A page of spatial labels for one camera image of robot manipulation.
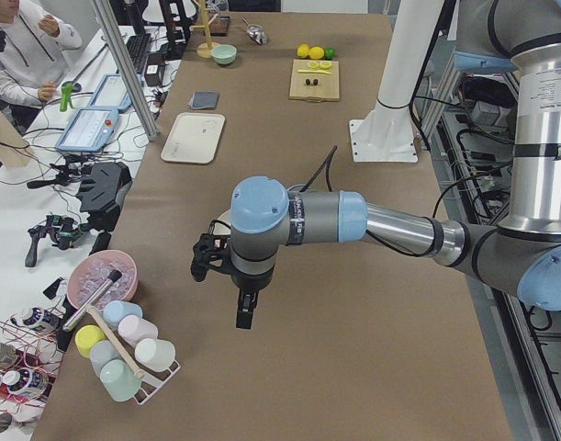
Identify white cup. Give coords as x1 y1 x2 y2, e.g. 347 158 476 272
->
134 338 175 372

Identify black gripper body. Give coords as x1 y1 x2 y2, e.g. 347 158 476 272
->
191 233 274 293

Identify black keyboard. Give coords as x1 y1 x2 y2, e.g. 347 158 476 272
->
126 33 151 74

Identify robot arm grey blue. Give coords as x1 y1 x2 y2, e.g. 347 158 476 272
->
456 1 561 242
191 175 561 329

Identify cream rectangular tray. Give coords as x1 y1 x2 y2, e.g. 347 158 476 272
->
161 112 225 164

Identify grey folded cloth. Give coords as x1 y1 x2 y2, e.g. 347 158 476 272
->
188 91 219 110

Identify mint green cup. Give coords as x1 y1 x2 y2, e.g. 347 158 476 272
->
99 359 141 402

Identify blue teach pendant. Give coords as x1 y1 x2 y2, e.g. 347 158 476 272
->
88 73 132 113
55 107 119 153

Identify blue cup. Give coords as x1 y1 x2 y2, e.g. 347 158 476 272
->
102 300 143 331

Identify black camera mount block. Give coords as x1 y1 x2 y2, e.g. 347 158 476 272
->
76 162 132 232

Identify aluminium frame post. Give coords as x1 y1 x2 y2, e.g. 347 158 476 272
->
91 0 158 141

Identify pink bowl with ice cubes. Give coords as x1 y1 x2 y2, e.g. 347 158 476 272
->
67 250 139 310

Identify yellow plastic knife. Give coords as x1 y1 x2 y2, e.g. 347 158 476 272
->
296 69 332 75

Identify bamboo cutting board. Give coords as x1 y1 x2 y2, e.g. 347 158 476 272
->
288 59 341 102

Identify metal muddler black tip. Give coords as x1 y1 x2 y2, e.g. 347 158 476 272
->
62 269 122 333

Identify green lime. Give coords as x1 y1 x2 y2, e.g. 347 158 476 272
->
324 47 335 61

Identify white wire cup rack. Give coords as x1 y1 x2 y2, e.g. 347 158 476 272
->
98 360 182 406

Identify whole yellow lemon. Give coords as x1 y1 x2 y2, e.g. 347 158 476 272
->
308 46 325 60
297 44 310 59

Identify yellow cup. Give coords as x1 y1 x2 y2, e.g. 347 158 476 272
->
74 324 107 358

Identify wooden mug tree stand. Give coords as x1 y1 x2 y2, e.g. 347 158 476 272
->
191 0 219 59

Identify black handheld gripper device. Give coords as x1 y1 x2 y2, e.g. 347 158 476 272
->
25 214 90 267

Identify wooden rack handle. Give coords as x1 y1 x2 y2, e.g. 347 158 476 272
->
86 306 144 379

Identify mint green bowl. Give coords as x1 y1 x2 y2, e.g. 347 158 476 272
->
210 44 238 66

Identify grey cup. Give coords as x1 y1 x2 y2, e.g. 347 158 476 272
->
89 340 121 377

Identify person in white hoodie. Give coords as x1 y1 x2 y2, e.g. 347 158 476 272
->
0 0 84 109

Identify green clamp tool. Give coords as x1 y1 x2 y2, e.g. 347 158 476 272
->
60 82 74 112

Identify pink cup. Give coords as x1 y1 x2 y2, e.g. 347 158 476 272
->
118 314 159 347

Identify metal scoop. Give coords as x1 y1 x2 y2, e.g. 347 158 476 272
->
242 17 268 45

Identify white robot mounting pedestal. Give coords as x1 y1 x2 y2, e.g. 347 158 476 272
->
350 0 444 163

